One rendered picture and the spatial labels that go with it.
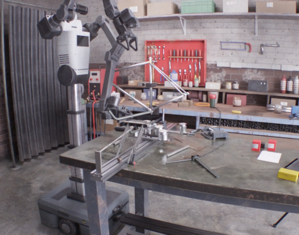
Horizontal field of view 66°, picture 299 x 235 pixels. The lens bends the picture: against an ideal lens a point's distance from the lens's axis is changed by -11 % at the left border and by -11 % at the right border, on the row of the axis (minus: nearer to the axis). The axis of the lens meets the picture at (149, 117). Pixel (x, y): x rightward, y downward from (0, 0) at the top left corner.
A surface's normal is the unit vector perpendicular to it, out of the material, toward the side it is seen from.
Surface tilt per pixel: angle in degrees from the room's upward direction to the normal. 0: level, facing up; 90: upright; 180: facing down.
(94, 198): 90
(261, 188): 0
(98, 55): 90
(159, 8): 92
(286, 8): 88
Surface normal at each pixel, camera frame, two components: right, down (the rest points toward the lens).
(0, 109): 0.92, 0.08
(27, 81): 0.28, 0.20
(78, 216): -0.28, -0.55
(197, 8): -0.43, 0.19
